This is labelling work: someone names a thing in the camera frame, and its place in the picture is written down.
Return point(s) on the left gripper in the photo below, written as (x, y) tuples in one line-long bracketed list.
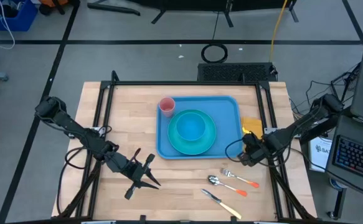
[(122, 166)]

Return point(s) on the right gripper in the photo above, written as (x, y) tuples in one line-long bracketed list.
[(256, 151)]

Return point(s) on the yellow cloth napkin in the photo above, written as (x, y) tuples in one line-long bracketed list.
[(253, 124)]

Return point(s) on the teal plate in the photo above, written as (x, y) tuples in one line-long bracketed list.
[(173, 138)]

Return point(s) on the blue plastic tray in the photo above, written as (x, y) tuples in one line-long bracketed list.
[(224, 109)]

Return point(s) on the light blue bowl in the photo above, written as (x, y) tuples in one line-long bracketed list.
[(191, 126)]

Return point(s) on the pink plastic cup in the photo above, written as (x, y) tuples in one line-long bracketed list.
[(167, 105)]

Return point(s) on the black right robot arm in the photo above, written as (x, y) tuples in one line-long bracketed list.
[(299, 126)]

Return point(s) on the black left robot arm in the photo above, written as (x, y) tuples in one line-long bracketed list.
[(72, 126)]

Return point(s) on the silver mounting plate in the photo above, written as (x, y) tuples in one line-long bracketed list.
[(95, 129), (270, 130)]

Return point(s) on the white printed paper box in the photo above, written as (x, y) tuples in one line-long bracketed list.
[(319, 152)]

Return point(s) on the grey equipment cart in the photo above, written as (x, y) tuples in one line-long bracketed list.
[(343, 124)]

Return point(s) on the backlit keyboard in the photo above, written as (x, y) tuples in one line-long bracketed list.
[(358, 158)]

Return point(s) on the black stand legs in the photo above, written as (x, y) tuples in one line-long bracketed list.
[(228, 15)]

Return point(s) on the black floor bar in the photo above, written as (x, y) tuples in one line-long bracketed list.
[(112, 8)]

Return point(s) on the orange bag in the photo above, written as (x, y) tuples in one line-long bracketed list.
[(49, 2)]

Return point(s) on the blue storage bin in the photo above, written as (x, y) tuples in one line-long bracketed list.
[(19, 20)]

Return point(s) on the black aluminium table frame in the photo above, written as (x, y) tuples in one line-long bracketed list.
[(184, 83)]

